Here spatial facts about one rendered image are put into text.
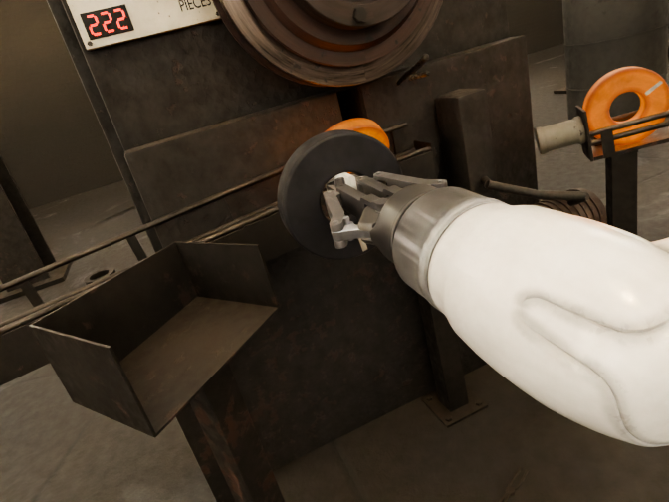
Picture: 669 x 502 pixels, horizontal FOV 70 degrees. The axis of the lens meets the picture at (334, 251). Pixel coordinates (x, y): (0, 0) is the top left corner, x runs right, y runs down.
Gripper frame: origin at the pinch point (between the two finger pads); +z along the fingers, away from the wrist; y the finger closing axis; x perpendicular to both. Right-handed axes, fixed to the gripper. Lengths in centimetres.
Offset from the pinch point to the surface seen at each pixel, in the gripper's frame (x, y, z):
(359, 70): 6.7, 22.8, 39.0
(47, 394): -89, -92, 135
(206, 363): -22.1, -22.7, 9.7
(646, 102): -12, 73, 18
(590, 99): -9, 65, 24
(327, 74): 7.7, 16.0, 39.1
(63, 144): -54, -125, 647
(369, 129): -3.6, 20.0, 33.5
